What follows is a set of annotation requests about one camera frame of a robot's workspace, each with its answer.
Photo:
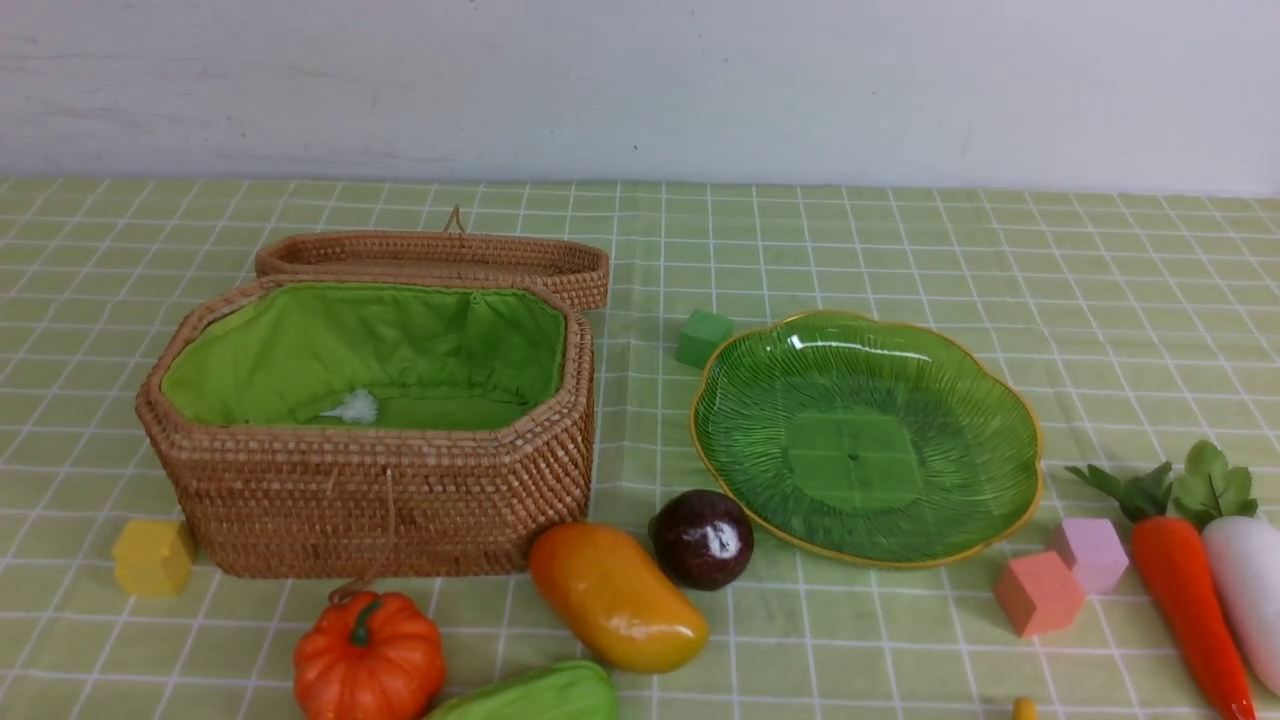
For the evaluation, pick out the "green glass leaf plate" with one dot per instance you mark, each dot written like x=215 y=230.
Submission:
x=880 y=444

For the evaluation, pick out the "yellow toy banana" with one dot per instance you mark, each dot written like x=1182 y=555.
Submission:
x=1024 y=708

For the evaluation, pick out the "green checkered tablecloth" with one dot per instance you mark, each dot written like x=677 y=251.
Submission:
x=1133 y=325

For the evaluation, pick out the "woven rattan basket green lining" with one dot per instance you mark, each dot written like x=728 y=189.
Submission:
x=485 y=435

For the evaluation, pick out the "orange toy pumpkin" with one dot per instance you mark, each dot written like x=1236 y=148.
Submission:
x=372 y=656

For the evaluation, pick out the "orange toy carrot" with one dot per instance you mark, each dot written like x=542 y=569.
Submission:
x=1168 y=552

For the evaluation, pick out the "yellow foam cube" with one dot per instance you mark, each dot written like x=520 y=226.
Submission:
x=153 y=557

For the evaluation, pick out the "white toy radish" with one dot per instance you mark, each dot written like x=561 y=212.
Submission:
x=1243 y=550

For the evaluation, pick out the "woven rattan basket lid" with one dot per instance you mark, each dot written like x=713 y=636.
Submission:
x=577 y=273

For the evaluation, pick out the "dark purple toy plum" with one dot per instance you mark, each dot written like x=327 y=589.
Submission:
x=702 y=539

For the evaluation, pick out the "yellow orange toy mango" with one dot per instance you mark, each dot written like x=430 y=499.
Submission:
x=606 y=588

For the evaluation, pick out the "pink foam cube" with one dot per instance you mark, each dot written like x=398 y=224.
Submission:
x=1093 y=551

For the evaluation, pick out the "green toy cucumber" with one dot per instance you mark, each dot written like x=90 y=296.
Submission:
x=575 y=689

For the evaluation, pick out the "green foam cube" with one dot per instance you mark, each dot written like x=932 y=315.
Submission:
x=702 y=333

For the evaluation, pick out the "white tag in basket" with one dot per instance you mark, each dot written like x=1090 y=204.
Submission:
x=358 y=407

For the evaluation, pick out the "salmon foam cube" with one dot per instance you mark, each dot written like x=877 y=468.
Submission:
x=1038 y=594

